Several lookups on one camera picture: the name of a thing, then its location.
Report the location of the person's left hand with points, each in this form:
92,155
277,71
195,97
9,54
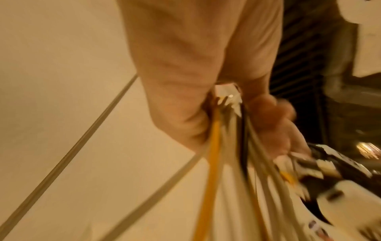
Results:
178,58

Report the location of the dark metal grille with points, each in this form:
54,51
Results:
300,54

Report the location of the white panel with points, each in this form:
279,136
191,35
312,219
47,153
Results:
369,40

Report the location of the black and white device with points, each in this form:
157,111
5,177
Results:
348,202

